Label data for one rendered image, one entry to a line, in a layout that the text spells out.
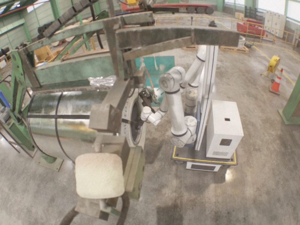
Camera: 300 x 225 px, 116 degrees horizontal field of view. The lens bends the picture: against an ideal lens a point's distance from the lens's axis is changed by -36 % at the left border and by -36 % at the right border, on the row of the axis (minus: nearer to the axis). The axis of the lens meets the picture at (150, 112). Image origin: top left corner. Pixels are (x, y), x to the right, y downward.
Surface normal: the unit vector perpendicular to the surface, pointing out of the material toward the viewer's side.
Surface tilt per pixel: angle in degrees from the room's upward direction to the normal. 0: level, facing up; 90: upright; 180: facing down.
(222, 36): 90
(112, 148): 0
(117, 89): 0
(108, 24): 90
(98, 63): 90
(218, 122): 0
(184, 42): 90
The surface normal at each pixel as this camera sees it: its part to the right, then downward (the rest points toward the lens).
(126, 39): 0.11, 0.67
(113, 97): -0.11, -0.73
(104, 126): -0.17, -0.24
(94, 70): -0.14, 0.68
